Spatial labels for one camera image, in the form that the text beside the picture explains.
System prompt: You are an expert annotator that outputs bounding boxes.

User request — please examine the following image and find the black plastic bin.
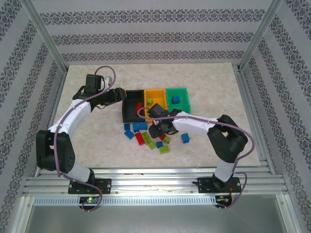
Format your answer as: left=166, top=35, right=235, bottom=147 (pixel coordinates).
left=121, top=89, right=146, bottom=123

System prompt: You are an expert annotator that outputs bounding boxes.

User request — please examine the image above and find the green plastic bin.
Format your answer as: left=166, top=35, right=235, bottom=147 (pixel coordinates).
left=165, top=87, right=192, bottom=115

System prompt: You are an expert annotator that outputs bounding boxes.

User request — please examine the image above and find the yellow plastic bin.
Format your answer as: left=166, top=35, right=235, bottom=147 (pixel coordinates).
left=143, top=88, right=169, bottom=122

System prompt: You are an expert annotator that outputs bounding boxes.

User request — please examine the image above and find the metal bottom shelf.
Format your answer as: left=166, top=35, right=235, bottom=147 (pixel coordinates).
left=19, top=196, right=298, bottom=233

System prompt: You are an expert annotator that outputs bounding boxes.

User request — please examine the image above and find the controller board with green light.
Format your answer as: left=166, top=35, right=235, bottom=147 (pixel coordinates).
left=79, top=196, right=101, bottom=205

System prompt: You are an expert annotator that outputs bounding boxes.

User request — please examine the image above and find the aluminium cross rail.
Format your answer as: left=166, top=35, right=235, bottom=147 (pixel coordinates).
left=23, top=167, right=287, bottom=196

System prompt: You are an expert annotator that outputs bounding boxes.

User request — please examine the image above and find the aluminium side rail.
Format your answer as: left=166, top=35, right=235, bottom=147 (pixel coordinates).
left=34, top=70, right=69, bottom=177
left=234, top=65, right=276, bottom=174

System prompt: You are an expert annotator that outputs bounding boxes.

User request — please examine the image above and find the slotted grey cable duct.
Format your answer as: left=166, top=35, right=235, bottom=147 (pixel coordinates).
left=33, top=196, right=217, bottom=206

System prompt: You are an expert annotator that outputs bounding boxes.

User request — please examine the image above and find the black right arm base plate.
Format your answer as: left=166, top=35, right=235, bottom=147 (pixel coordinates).
left=198, top=177, right=241, bottom=194

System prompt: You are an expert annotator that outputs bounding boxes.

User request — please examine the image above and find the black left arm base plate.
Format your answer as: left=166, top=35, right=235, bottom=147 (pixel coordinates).
left=68, top=178, right=112, bottom=195

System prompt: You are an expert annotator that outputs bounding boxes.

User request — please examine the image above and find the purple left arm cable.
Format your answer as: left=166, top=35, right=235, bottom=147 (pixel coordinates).
left=54, top=66, right=117, bottom=213

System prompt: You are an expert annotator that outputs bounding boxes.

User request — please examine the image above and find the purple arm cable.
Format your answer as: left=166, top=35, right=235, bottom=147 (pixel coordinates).
left=54, top=66, right=117, bottom=213
left=137, top=106, right=256, bottom=212

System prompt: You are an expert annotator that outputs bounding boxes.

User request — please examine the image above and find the aluminium frame post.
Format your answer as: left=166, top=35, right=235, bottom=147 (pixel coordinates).
left=20, top=0, right=68, bottom=72
left=237, top=0, right=286, bottom=73

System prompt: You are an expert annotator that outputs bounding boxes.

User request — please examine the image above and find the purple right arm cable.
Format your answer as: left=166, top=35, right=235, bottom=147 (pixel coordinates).
left=137, top=106, right=256, bottom=212

